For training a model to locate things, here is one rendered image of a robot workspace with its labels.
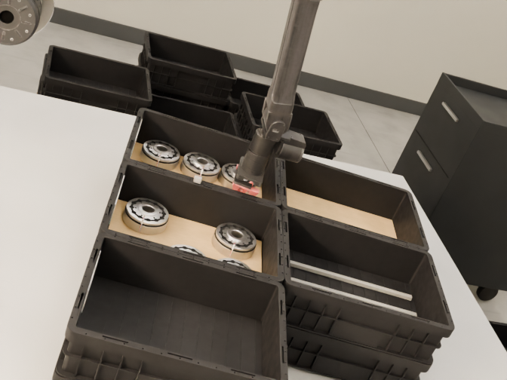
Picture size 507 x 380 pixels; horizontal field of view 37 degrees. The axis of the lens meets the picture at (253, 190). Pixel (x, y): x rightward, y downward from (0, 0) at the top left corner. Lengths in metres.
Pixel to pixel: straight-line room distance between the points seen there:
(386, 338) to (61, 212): 0.86
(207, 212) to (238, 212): 0.08
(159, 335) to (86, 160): 0.83
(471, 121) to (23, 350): 2.14
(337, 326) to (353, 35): 3.66
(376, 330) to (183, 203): 0.54
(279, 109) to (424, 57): 3.71
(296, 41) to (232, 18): 3.28
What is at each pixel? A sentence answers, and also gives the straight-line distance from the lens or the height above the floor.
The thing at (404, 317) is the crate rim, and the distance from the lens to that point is 1.70.
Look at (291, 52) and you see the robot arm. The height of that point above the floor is 1.30.
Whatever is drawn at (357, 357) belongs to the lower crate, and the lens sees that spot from 1.77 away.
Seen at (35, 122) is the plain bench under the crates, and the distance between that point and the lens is 2.35.
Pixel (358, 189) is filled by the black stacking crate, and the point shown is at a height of 0.89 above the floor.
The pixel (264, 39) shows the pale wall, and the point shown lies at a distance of 5.06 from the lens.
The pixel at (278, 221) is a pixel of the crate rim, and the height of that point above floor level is 0.92.
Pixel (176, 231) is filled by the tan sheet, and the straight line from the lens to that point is 1.81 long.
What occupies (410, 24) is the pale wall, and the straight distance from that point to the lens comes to 5.29.
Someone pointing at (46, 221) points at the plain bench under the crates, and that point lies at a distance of 1.95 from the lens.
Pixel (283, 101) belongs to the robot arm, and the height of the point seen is 1.18.
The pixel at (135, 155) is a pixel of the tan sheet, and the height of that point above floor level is 0.83.
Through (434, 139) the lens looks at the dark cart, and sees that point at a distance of 3.42.
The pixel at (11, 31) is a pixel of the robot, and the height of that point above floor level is 1.10.
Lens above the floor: 1.85
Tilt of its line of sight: 29 degrees down
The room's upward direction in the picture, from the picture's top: 22 degrees clockwise
